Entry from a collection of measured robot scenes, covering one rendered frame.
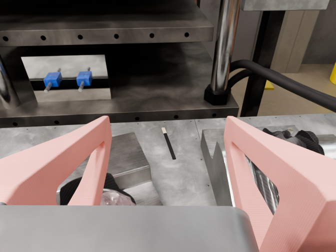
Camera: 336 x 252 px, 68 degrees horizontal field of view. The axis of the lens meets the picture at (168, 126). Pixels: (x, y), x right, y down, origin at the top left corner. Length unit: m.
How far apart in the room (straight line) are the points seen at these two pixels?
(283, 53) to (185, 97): 2.31
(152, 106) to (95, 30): 0.31
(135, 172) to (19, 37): 0.62
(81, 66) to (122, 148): 0.45
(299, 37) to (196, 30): 2.36
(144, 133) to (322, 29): 3.05
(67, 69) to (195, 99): 0.47
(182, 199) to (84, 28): 0.61
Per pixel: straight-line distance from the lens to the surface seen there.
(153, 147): 0.70
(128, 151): 0.54
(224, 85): 0.91
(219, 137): 0.66
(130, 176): 0.50
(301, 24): 3.12
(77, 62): 0.91
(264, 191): 0.51
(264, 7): 0.99
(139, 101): 0.93
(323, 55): 3.72
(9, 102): 1.03
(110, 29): 0.87
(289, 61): 3.24
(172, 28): 0.86
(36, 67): 0.96
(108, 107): 0.92
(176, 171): 0.64
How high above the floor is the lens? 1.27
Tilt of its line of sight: 37 degrees down
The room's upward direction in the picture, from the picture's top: straight up
